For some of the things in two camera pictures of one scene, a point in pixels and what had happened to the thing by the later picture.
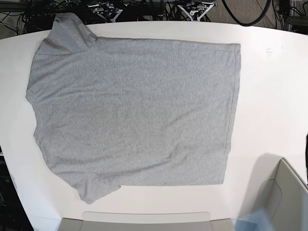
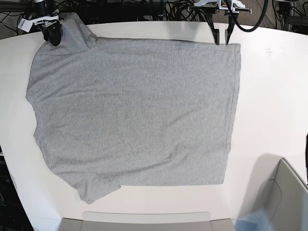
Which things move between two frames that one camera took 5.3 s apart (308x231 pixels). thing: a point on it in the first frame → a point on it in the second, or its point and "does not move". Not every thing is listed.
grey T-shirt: x=109 y=112 does not move
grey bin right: x=279 y=188 does not move
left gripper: x=106 y=10 → x=42 y=13
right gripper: x=196 y=10 → x=223 y=5
